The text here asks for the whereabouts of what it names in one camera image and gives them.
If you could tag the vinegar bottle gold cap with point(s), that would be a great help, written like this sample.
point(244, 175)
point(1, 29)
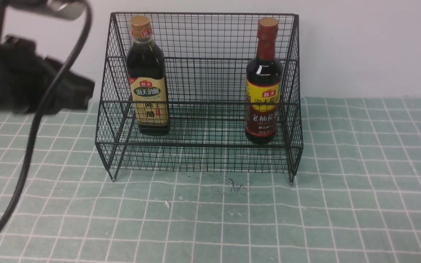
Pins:
point(145, 63)

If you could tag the soy sauce bottle red cap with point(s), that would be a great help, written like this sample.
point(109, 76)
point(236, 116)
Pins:
point(262, 92)

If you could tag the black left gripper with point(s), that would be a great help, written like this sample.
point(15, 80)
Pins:
point(26, 76)

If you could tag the black wire mesh shelf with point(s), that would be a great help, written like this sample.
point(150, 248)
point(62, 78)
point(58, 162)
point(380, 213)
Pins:
point(206, 56)

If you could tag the green checkered tablecloth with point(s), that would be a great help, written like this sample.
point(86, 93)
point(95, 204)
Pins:
point(356, 198)

